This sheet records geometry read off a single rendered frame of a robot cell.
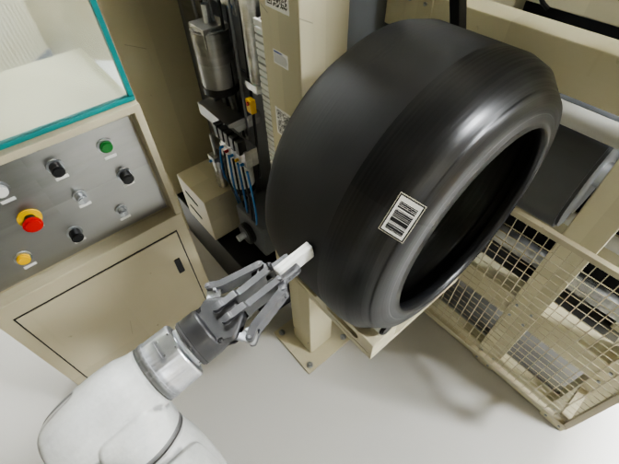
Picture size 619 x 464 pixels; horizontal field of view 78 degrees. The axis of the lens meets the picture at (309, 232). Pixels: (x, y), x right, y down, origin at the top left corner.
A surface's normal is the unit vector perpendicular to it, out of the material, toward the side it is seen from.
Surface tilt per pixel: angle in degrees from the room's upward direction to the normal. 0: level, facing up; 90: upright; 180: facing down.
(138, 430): 57
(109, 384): 3
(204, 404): 0
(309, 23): 90
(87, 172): 90
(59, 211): 90
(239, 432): 0
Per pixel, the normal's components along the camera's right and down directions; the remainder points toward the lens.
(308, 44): 0.64, 0.57
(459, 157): 0.15, 0.15
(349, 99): -0.43, -0.28
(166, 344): -0.12, -0.57
